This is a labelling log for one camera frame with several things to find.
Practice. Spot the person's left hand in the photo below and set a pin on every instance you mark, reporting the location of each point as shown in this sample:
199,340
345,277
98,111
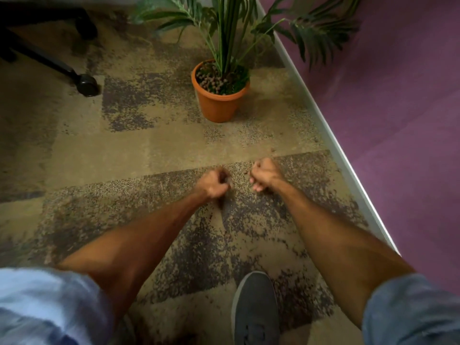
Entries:
211,184

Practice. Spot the person's right hand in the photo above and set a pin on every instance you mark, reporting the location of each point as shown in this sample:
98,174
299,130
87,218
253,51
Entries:
266,173

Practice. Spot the person's left fingers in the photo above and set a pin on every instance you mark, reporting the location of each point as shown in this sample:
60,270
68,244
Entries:
225,180

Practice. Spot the person's right fingers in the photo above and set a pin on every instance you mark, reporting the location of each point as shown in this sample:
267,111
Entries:
256,176

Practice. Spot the person's right forearm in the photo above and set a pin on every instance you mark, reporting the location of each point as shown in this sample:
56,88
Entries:
334,244

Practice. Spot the person's left forearm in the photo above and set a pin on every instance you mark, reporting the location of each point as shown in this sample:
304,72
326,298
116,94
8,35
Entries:
143,244

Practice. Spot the white skirting board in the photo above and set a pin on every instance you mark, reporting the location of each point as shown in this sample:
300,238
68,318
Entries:
323,129

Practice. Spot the orange plastic plant pot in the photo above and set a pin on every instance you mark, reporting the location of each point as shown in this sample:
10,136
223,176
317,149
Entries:
219,96

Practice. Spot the grey sneaker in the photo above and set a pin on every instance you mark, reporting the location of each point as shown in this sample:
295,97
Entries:
256,312

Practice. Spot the green palm plant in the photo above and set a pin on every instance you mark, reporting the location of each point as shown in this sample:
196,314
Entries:
237,28

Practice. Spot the light blue shirt sleeve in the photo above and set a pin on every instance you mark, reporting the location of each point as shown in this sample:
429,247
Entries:
50,307
413,312

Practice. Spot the black office chair base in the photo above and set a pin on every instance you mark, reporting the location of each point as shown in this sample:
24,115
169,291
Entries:
46,43

